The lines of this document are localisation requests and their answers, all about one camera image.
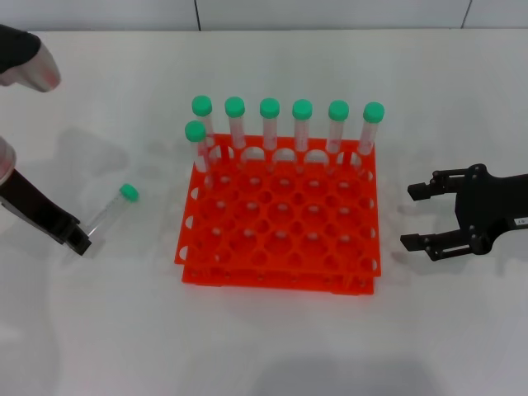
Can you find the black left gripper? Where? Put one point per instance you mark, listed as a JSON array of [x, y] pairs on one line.
[[29, 198]]

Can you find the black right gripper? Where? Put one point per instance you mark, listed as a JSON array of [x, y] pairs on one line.
[[482, 206]]

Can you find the green capped clear test tube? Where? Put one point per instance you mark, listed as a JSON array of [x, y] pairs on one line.
[[270, 107], [115, 206], [338, 109], [234, 106], [201, 105], [195, 131], [373, 112], [302, 109]]

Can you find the orange test tube rack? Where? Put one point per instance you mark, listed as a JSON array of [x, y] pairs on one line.
[[280, 231]]

